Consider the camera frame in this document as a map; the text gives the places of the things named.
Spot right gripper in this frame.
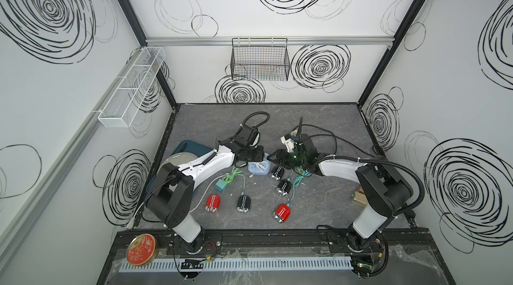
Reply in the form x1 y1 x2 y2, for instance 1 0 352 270
266 149 307 170

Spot white charging cable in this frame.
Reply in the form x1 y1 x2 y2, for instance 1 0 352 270
249 160 270 178

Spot light green charging cable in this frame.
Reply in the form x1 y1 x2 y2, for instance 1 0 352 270
222 165 247 196

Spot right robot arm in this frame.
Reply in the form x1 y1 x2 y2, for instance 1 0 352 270
269 134 426 252

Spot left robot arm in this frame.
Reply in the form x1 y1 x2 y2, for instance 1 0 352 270
145 125 264 247

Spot blue power strip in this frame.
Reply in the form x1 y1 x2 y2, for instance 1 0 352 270
248 160 271 176

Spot teal plastic tray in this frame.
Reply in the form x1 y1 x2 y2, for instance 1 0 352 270
146 139 213 194

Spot round grey plate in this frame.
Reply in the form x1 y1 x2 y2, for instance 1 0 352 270
156 152 198 186

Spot red round tin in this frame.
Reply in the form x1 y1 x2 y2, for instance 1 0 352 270
126 234 158 266

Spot black power cord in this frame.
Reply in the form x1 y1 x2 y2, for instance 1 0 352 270
298 123 386 163

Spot white power cord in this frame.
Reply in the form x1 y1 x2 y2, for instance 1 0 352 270
188 172 229 214

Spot black wire wall basket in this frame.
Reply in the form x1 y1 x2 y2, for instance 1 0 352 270
230 37 291 81

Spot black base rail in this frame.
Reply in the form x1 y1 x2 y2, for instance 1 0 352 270
115 228 434 256

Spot white slotted cable duct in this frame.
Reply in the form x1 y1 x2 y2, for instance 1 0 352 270
119 256 353 272

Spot white wire wall shelf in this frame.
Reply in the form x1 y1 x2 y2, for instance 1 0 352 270
98 47 166 128

